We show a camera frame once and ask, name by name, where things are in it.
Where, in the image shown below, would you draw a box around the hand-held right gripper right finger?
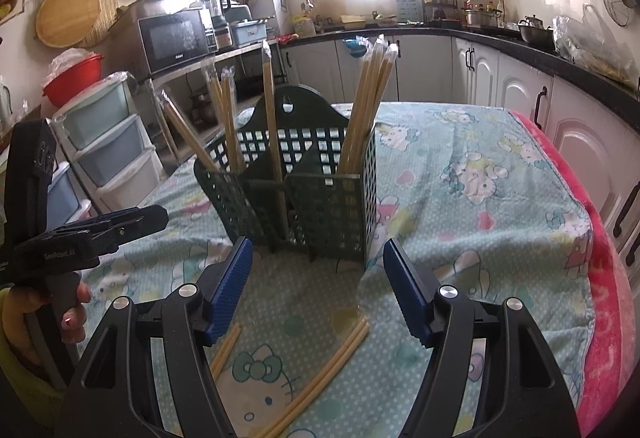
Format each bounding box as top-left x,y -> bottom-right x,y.
382,237 -> 581,438

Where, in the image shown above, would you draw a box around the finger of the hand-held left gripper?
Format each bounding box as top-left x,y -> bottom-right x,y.
75,225 -> 153,261
95,205 -> 170,235

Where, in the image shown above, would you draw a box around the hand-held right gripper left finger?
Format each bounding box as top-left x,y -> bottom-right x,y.
62,236 -> 254,438

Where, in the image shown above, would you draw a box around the dark green plastic utensil basket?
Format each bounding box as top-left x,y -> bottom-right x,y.
192,86 -> 378,264

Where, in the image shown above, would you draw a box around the bunch of chopsticks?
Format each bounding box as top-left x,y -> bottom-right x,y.
339,36 -> 399,176

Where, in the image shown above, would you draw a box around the person's left forearm yellow sleeve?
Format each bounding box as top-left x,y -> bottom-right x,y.
0,333 -> 68,424

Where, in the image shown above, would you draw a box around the person's left hand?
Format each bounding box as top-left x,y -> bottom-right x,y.
0,281 -> 93,369

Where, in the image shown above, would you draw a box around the blue and white storage box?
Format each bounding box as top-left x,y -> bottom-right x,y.
47,161 -> 93,229

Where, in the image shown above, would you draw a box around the white plastic drawer unit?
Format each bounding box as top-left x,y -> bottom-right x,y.
52,76 -> 163,214

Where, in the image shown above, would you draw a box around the red plastic basin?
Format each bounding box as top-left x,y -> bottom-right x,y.
42,53 -> 106,108

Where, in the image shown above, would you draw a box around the steel cooking pot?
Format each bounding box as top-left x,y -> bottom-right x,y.
190,88 -> 216,124

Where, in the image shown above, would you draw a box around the round bamboo tray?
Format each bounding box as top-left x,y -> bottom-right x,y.
35,0 -> 103,50

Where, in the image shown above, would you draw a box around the black microwave oven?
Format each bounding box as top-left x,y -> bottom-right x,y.
137,8 -> 211,75

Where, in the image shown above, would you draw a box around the round woven mat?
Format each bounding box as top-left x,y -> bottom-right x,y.
75,0 -> 118,49

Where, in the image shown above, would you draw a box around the pink fleece blanket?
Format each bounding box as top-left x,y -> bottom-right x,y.
507,111 -> 640,436

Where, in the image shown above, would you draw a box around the light blue bread box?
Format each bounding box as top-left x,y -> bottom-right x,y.
231,20 -> 271,46

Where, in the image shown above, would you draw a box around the black blender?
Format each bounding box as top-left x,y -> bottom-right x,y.
200,0 -> 233,50

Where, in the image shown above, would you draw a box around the white kitchen cabinets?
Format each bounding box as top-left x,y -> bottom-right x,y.
280,33 -> 640,269

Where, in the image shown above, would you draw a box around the blue hanging bowl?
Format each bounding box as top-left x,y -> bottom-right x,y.
345,37 -> 373,58

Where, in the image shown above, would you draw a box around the black kitchen countertop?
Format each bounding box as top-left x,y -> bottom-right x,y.
280,26 -> 640,106

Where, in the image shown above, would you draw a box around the large steel stockpot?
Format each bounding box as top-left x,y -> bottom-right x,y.
462,8 -> 503,29

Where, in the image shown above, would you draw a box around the dark pot on stove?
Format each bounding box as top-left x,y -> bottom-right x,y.
517,16 -> 556,44

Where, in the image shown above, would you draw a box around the clear plastic bag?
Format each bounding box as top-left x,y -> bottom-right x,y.
552,3 -> 638,79

